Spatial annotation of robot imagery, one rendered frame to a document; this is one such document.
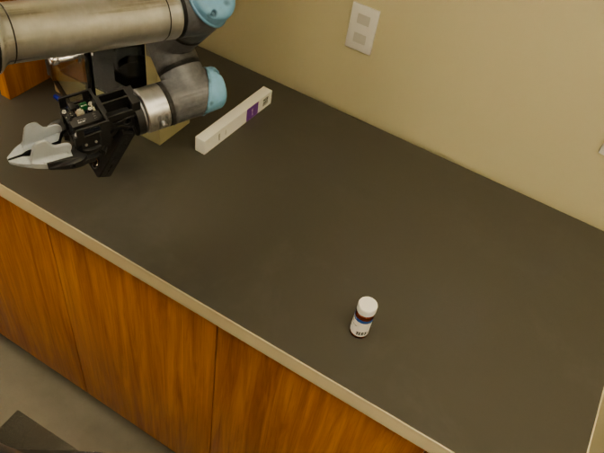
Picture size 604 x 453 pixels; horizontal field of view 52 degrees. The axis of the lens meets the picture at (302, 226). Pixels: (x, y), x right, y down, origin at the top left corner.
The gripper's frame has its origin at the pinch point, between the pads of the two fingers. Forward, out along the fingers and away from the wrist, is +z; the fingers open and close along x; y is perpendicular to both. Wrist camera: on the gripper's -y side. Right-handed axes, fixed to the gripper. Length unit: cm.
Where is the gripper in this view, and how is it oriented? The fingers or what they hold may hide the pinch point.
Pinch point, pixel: (17, 161)
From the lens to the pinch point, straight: 106.8
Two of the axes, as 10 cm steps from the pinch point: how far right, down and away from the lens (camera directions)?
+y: 2.0, -4.9, -8.5
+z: -8.3, 3.8, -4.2
